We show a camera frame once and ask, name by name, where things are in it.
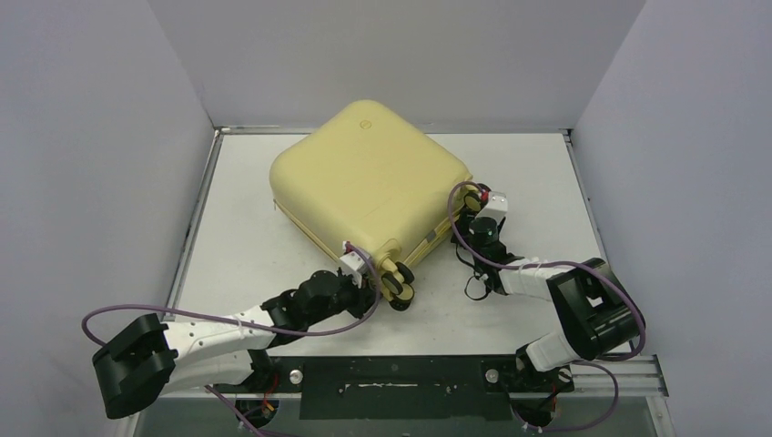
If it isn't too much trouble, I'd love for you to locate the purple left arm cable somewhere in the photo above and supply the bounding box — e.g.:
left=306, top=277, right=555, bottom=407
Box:
left=81, top=242, right=384, bottom=437

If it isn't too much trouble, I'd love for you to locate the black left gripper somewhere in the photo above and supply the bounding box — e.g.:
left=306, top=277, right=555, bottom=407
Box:
left=307, top=269, right=384, bottom=326

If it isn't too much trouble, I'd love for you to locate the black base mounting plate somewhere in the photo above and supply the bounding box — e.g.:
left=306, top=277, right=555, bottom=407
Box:
left=235, top=354, right=574, bottom=423

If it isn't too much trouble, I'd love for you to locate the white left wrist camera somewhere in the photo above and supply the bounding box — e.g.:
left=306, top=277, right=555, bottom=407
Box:
left=338, top=240, right=369, bottom=289

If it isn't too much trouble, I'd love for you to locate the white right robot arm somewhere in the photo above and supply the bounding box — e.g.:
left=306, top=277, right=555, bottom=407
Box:
left=452, top=211, right=646, bottom=390

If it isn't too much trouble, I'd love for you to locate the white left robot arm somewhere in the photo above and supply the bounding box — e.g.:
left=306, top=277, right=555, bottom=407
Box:
left=92, top=270, right=378, bottom=419

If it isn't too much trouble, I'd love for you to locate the yellow suitcase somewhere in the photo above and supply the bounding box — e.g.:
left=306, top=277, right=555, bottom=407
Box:
left=269, top=100, right=472, bottom=310

